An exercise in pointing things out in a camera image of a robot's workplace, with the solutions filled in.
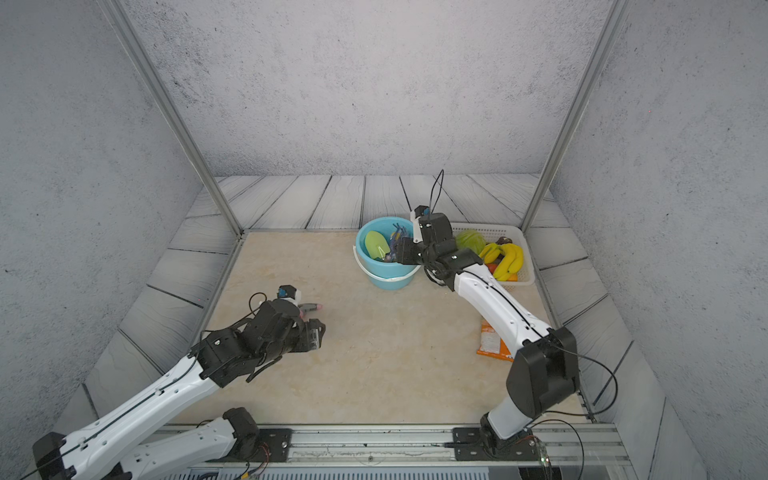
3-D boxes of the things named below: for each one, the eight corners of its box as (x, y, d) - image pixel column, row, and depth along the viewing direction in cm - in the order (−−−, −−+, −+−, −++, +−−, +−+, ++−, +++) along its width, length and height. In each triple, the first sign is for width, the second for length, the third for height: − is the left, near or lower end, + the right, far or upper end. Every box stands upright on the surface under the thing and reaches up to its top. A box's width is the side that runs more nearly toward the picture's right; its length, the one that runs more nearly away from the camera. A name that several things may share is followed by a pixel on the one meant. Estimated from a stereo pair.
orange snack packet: (476, 354, 90) (478, 349, 87) (481, 325, 96) (483, 320, 94) (509, 364, 88) (512, 359, 85) (512, 334, 94) (515, 329, 91)
